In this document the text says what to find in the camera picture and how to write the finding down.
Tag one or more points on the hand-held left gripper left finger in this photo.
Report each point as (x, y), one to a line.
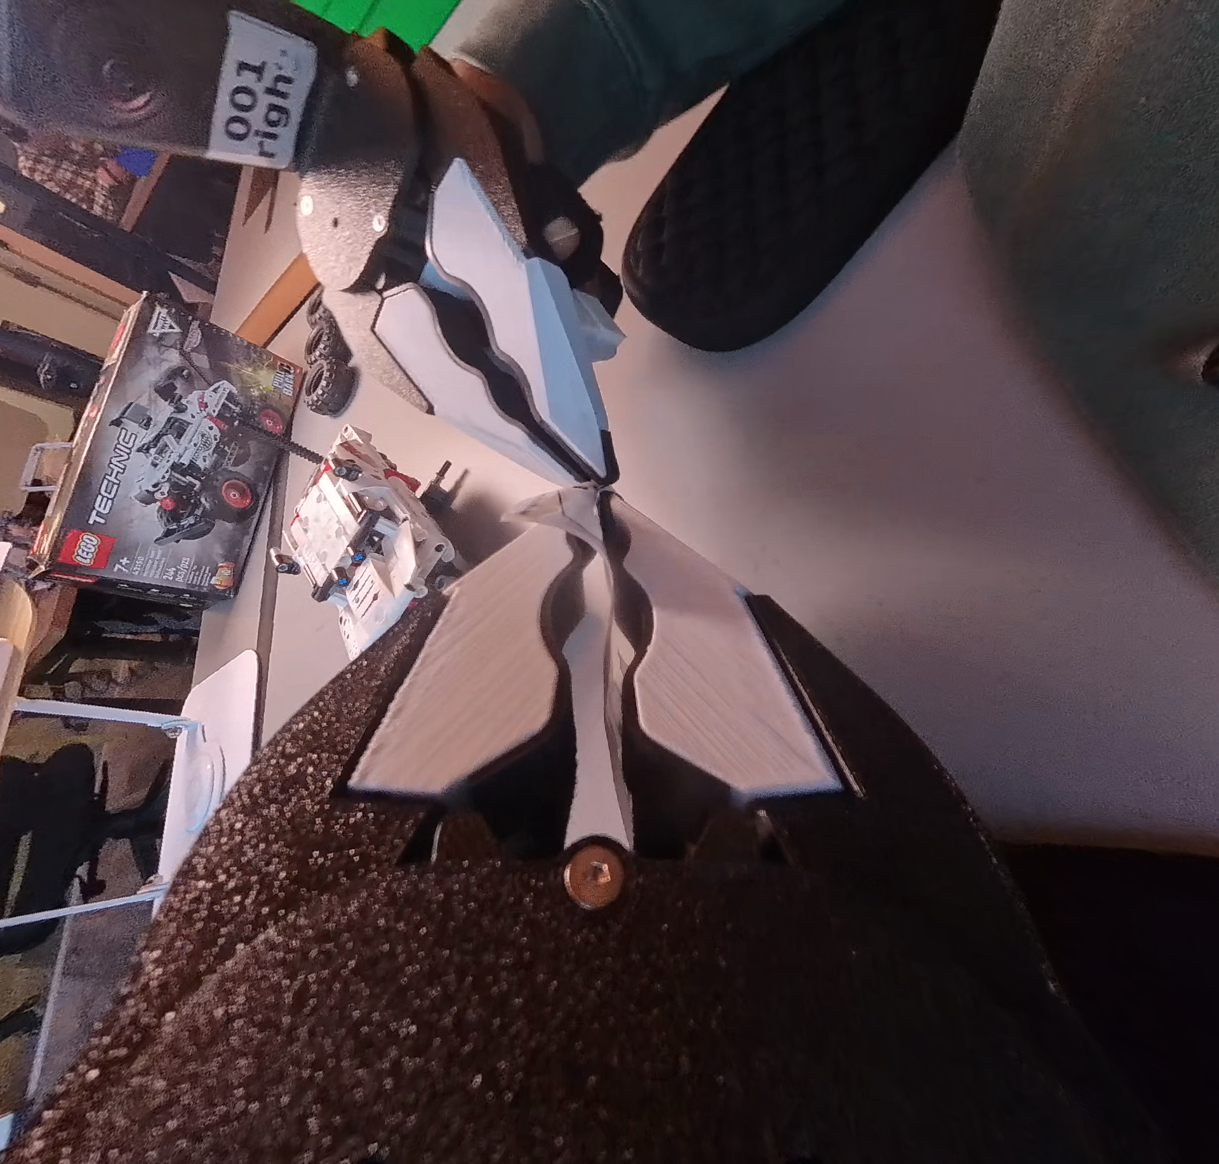
(467, 697)

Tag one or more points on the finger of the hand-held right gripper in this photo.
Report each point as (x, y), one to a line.
(534, 325)
(429, 363)

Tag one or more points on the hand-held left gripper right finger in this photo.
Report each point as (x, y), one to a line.
(724, 687)

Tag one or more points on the white toy brick truck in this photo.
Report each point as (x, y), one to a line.
(353, 535)

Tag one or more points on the toy truck set box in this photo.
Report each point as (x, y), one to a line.
(162, 458)

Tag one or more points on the person's right hand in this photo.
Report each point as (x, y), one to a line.
(496, 96)

